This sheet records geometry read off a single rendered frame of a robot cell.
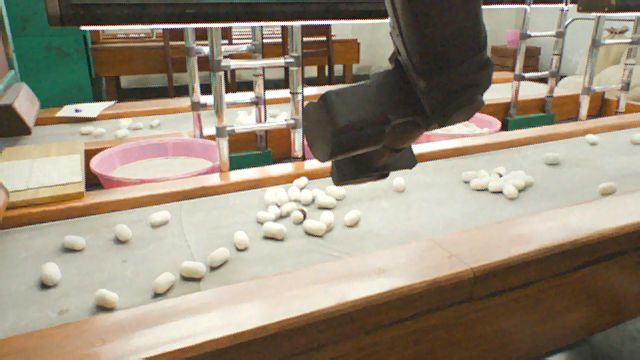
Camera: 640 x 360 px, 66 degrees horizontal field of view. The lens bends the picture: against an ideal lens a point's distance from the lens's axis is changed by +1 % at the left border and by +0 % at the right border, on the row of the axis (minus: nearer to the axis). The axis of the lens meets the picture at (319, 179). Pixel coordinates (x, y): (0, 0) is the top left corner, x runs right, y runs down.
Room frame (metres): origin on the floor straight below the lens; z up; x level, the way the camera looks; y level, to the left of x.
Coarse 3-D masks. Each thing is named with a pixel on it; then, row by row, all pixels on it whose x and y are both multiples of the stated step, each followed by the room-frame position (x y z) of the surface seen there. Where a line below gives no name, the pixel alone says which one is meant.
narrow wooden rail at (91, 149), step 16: (528, 96) 1.59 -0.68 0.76; (544, 96) 1.59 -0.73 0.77; (560, 96) 1.61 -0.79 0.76; (576, 96) 1.64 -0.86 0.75; (592, 96) 1.67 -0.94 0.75; (480, 112) 1.47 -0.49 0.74; (496, 112) 1.50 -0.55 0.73; (528, 112) 1.56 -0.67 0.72; (560, 112) 1.62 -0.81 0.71; (576, 112) 1.65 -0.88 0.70; (592, 112) 1.68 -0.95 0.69; (288, 128) 1.21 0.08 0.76; (96, 144) 1.05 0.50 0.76; (112, 144) 1.05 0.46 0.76; (192, 144) 1.11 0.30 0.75; (240, 144) 1.16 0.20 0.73; (256, 144) 1.18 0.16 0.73; (272, 144) 1.20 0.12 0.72; (288, 144) 1.21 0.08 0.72; (128, 160) 1.05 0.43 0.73; (272, 160) 1.20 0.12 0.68; (96, 176) 1.02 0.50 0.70
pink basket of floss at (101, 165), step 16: (128, 144) 1.04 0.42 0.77; (144, 144) 1.06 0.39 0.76; (160, 144) 1.07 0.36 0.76; (176, 144) 1.08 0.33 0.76; (208, 144) 1.06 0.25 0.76; (96, 160) 0.94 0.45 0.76; (112, 160) 0.99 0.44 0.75; (144, 160) 1.05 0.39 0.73; (208, 160) 1.04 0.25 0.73; (112, 176) 0.83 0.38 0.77; (176, 176) 0.84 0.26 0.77; (192, 176) 0.86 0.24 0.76
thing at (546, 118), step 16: (528, 0) 1.49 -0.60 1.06; (528, 16) 1.49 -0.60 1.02; (560, 16) 1.56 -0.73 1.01; (560, 32) 1.56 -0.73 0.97; (560, 48) 1.56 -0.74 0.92; (512, 96) 1.50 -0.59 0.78; (512, 112) 1.49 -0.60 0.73; (544, 112) 1.56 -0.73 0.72; (512, 128) 1.49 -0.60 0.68; (528, 128) 1.52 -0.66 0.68
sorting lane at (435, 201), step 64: (256, 192) 0.83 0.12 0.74; (384, 192) 0.83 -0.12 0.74; (448, 192) 0.83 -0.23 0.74; (576, 192) 0.83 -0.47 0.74; (0, 256) 0.60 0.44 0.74; (64, 256) 0.60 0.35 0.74; (128, 256) 0.60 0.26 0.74; (192, 256) 0.60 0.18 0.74; (256, 256) 0.60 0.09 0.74; (320, 256) 0.60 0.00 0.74; (0, 320) 0.46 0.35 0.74; (64, 320) 0.46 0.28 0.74
